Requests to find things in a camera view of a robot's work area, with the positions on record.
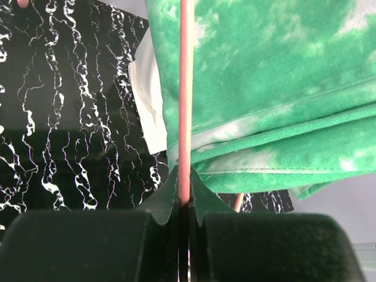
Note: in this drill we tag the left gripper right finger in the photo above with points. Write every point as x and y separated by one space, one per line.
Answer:
230 246

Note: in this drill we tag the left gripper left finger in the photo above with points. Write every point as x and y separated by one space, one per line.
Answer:
105 245

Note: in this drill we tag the green white tie-dye trousers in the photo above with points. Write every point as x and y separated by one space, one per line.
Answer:
283 94

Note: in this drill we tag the black marble pattern mat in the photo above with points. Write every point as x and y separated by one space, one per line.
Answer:
71 137

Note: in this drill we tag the white camisole top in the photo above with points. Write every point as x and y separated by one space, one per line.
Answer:
145 82

